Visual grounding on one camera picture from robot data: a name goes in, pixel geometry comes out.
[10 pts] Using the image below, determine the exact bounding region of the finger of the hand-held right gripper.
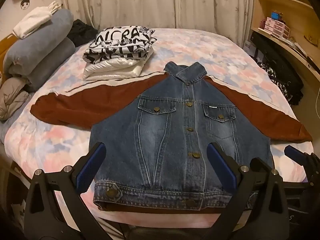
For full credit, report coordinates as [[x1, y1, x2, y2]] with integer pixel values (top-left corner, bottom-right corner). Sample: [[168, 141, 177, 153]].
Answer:
[[284, 145, 320, 180]]

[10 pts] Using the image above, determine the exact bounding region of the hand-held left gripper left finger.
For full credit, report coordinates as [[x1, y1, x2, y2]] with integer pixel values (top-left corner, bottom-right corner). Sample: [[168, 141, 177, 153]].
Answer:
[[24, 141, 112, 240]]

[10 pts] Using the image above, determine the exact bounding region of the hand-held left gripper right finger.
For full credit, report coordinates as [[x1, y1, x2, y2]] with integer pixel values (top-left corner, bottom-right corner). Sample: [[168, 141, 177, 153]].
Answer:
[[206, 142, 295, 240]]

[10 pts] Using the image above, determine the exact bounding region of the denim jacket with brown sleeves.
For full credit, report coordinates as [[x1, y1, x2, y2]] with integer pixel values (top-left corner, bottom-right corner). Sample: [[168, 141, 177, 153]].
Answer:
[[30, 62, 313, 214]]

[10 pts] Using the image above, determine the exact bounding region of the bed with floral sheet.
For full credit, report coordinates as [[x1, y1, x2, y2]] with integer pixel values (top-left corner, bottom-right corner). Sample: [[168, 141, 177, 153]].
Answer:
[[0, 27, 313, 230]]

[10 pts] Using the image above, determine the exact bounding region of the black floral cloth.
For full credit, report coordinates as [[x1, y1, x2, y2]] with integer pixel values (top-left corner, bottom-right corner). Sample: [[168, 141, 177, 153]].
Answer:
[[256, 54, 304, 105]]

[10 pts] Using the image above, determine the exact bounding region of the folded white puffer jacket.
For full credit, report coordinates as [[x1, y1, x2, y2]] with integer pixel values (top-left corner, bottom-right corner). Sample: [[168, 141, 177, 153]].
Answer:
[[82, 52, 154, 82]]

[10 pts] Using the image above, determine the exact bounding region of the beige quilt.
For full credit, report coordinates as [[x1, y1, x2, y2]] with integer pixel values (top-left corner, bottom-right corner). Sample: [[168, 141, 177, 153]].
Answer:
[[0, 77, 29, 121]]

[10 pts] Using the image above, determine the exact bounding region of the pink drawer organizer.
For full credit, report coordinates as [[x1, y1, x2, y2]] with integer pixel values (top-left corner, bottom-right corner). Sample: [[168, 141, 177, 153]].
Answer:
[[264, 17, 291, 39]]

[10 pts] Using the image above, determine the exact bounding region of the black and white printed garment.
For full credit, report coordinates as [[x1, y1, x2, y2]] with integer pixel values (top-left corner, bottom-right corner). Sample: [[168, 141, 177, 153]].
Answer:
[[83, 26, 157, 64]]

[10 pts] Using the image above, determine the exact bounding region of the rolled grey-blue duvet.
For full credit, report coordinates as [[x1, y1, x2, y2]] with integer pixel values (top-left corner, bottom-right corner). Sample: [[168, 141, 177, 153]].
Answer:
[[2, 9, 77, 93]]

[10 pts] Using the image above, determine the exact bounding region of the wooden shelf unit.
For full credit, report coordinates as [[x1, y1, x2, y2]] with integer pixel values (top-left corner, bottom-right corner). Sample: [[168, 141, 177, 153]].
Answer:
[[246, 0, 320, 95]]

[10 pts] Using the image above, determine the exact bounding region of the wooden headboard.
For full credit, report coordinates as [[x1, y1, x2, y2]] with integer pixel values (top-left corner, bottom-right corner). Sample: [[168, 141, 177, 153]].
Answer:
[[0, 32, 18, 78]]

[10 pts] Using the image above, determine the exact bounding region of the white knit garment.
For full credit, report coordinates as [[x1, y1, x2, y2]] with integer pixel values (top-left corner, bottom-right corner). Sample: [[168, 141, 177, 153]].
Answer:
[[12, 1, 63, 39]]

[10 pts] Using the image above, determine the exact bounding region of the cream curtain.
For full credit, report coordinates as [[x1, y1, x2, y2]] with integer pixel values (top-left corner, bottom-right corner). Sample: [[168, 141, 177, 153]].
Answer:
[[59, 0, 255, 48]]

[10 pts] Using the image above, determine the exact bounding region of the white cable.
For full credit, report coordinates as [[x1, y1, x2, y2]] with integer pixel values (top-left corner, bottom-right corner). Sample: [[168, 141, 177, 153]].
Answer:
[[315, 85, 320, 119]]

